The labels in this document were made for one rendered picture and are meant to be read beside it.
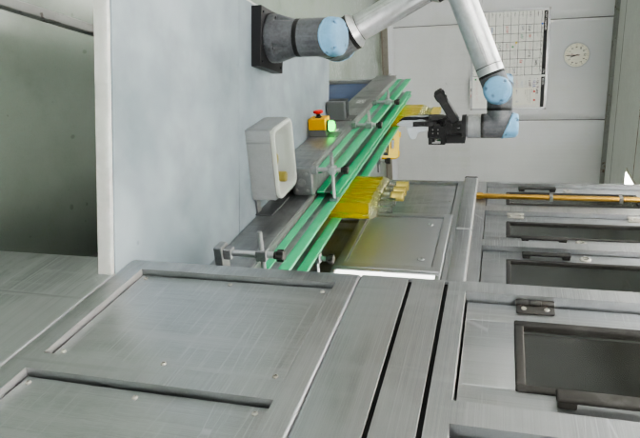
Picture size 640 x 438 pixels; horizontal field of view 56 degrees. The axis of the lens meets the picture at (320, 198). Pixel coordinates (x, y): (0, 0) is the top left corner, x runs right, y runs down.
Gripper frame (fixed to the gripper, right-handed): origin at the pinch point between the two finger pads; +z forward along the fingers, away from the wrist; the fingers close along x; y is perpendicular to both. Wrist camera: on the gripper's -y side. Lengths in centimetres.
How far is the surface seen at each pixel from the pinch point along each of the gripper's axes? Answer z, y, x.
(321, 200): 27.0, 25.9, -6.1
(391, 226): 6.9, 42.7, 13.0
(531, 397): -35, 9, -118
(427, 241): -7.2, 42.7, 1.2
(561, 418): -38, 7, -124
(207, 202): 43, 8, -55
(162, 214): 43, 3, -76
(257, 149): 39.5, 2.2, -26.0
